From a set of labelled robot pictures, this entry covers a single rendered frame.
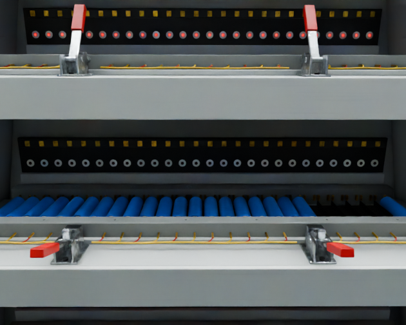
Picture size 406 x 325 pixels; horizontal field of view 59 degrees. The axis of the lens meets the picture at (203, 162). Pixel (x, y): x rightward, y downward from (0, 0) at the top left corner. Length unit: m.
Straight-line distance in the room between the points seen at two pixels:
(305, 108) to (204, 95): 0.11
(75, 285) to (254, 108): 0.26
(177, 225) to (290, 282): 0.14
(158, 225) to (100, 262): 0.07
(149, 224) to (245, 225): 0.11
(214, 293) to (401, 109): 0.28
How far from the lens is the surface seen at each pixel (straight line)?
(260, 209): 0.47
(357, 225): 0.45
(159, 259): 0.40
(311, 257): 0.41
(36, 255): 0.35
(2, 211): 0.52
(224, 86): 0.39
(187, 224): 0.42
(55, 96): 0.42
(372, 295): 0.43
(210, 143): 0.53
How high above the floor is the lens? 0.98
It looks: 5 degrees up
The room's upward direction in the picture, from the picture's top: straight up
